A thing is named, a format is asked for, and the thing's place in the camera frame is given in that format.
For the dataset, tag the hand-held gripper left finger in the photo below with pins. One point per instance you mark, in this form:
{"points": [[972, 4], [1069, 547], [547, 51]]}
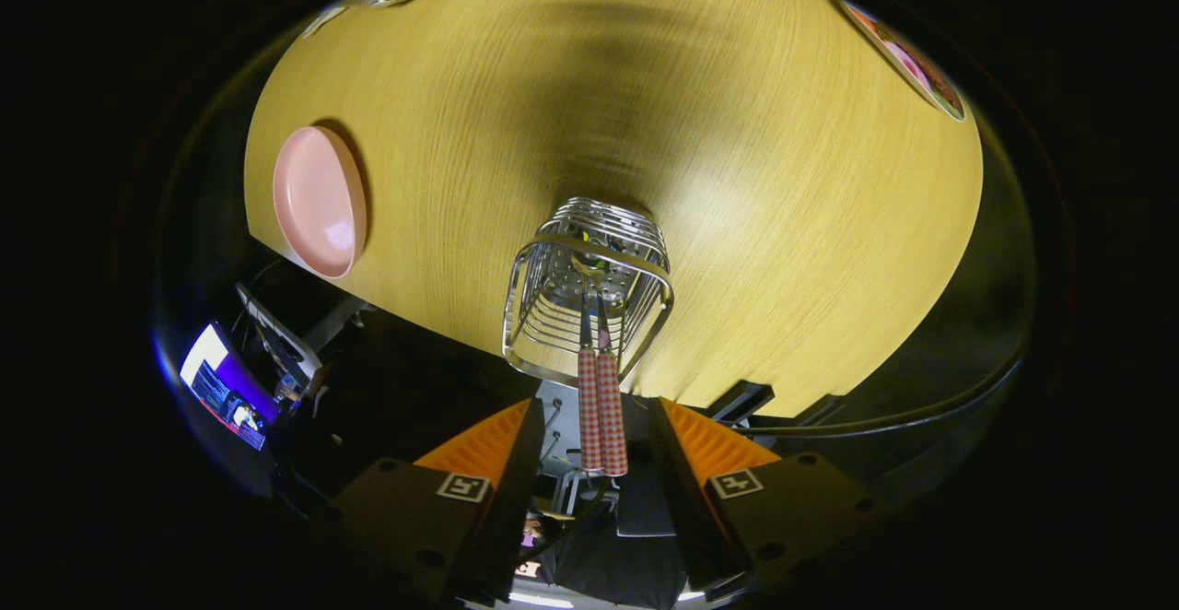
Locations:
{"points": [[507, 499]]}

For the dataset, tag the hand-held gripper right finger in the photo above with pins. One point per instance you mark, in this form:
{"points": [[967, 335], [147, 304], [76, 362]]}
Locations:
{"points": [[682, 499]]}

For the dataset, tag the black table clamp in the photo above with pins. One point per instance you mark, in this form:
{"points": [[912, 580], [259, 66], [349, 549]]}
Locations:
{"points": [[829, 405], [741, 400]]}

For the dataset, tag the white angled device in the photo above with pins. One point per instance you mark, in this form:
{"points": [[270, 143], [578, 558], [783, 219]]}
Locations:
{"points": [[276, 329]]}

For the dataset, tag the lit computer screen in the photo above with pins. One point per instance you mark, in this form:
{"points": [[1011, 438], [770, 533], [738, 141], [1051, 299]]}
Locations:
{"points": [[221, 380]]}

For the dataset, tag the pink plate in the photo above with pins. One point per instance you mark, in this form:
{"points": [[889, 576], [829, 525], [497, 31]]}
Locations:
{"points": [[318, 205]]}

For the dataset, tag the colourful printed mat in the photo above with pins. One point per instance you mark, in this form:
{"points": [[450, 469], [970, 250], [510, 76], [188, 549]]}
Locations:
{"points": [[907, 62]]}

